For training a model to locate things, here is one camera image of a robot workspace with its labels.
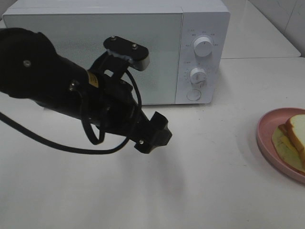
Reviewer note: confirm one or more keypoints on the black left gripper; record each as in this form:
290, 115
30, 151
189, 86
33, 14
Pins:
115, 107

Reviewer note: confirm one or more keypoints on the round white door button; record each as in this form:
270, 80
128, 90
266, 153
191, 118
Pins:
194, 95

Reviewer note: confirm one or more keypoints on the white timer knob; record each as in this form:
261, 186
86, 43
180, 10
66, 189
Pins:
197, 76

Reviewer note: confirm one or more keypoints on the pink round plate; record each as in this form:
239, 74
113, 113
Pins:
264, 131

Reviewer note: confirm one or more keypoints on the white microwave door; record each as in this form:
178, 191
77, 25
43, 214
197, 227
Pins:
80, 38

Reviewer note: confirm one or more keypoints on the white bread sandwich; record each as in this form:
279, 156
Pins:
289, 142

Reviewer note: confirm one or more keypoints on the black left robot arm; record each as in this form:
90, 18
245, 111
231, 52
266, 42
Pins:
30, 68

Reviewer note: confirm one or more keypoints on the white microwave oven body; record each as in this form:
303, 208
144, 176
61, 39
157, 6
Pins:
199, 17

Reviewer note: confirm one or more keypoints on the upper white power knob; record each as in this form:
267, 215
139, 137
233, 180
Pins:
203, 45

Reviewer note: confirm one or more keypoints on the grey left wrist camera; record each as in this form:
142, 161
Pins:
136, 55

